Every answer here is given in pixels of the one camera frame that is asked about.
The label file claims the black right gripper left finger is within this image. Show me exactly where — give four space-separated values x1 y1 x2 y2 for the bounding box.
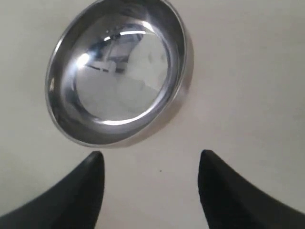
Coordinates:
0 151 104 229

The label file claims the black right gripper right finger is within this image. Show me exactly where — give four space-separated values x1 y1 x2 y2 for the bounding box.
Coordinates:
198 150 305 229

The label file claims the large smooth steel bowl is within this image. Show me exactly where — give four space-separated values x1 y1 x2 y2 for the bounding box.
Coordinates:
45 0 194 148

